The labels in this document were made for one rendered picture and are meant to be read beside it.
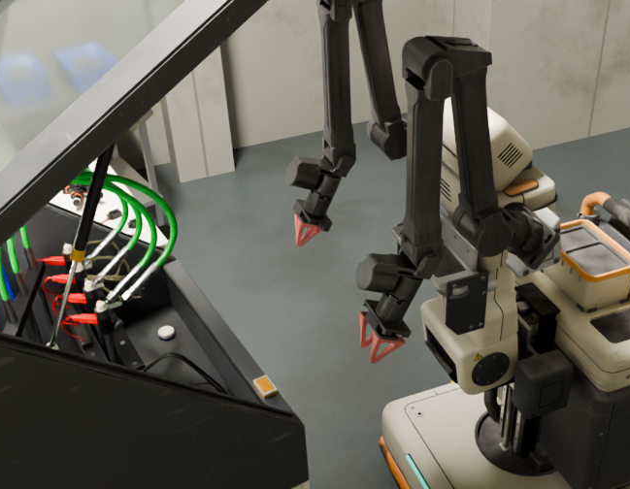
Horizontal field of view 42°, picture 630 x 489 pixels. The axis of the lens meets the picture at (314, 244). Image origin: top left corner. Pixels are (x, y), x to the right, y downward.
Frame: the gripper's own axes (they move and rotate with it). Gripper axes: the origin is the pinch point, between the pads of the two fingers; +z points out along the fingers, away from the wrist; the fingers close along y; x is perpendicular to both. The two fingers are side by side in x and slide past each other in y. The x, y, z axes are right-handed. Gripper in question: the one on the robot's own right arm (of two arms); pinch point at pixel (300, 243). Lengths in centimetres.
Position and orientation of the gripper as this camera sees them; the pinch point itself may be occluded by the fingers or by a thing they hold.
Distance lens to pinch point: 198.5
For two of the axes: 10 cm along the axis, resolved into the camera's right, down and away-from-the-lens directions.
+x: 8.6, 1.7, 4.8
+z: -3.8, 8.4, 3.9
